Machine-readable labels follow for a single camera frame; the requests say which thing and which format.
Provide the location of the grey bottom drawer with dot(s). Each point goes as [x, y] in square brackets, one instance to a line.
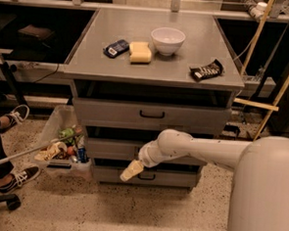
[147, 177]

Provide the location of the grey top drawer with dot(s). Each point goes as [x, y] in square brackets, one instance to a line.
[98, 112]

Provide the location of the white bowl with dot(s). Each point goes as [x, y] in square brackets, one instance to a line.
[167, 40]

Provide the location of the lower black white sneaker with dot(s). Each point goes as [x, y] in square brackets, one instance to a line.
[19, 178]

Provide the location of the green snack bag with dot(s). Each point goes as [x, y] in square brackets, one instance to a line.
[66, 135]

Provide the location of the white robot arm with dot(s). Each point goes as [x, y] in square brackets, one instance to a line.
[260, 189]

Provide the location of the black white sneaker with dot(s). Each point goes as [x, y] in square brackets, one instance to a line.
[19, 178]
[16, 116]

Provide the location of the black chair base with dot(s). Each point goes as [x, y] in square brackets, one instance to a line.
[12, 201]

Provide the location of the black candy bar wrapper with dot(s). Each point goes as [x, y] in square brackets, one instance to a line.
[214, 69]

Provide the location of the upper black white sneaker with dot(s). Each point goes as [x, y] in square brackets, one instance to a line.
[16, 116]

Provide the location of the brown box on shelf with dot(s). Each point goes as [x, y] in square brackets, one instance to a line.
[32, 32]

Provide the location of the metal pole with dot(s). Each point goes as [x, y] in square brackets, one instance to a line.
[16, 156]

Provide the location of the clear plastic bin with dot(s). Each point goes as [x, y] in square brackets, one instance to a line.
[60, 159]

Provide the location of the grey drawer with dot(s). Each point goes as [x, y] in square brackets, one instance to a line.
[147, 177]
[98, 112]
[112, 149]

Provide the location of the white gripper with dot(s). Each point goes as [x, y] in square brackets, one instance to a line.
[147, 156]

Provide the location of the grey drawer cabinet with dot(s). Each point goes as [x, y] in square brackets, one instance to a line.
[165, 80]

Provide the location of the blue soda can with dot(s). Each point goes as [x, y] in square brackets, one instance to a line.
[81, 154]

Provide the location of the blue snack packet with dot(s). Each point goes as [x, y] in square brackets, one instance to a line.
[116, 48]

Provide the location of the yellow sponge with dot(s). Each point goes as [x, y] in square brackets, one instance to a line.
[139, 52]

